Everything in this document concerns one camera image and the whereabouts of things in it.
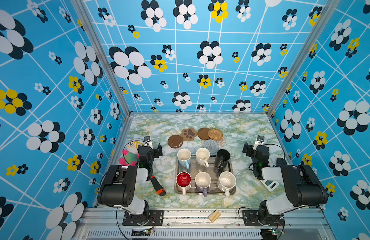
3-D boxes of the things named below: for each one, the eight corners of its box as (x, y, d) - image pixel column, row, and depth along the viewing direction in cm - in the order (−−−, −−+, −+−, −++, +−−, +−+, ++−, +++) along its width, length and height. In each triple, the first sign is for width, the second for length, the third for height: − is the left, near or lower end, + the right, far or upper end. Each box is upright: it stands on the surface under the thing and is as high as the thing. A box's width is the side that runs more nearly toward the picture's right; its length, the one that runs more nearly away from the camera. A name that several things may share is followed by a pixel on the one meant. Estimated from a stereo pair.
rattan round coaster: (208, 140, 106) (209, 139, 104) (207, 130, 112) (207, 128, 110) (223, 140, 106) (223, 139, 104) (221, 130, 112) (221, 128, 110)
